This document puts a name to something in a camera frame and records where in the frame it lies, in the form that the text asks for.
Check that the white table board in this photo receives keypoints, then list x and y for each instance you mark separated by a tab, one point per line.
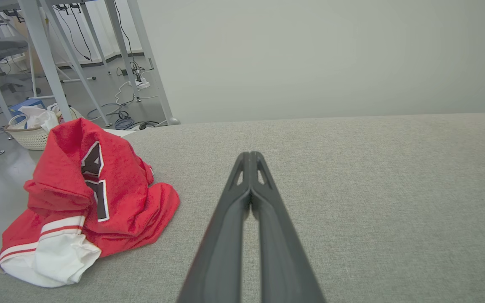
118	132

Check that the red and white jersey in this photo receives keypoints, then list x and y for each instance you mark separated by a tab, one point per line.
120	168

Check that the blue box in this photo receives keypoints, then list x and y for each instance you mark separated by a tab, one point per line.
27	103

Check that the grey office chair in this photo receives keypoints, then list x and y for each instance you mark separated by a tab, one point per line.
2	44

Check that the white woven laundry basket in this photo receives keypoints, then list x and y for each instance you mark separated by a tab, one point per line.
27	139

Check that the white power strip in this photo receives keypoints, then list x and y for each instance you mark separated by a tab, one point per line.
142	83

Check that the white rod with black tip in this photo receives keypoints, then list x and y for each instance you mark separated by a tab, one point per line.
76	79

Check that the white plastic bag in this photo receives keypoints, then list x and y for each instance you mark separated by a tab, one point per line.
36	118

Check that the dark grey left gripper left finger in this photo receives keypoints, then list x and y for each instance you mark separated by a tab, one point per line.
221	252

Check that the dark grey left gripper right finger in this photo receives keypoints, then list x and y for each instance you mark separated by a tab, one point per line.
284	252

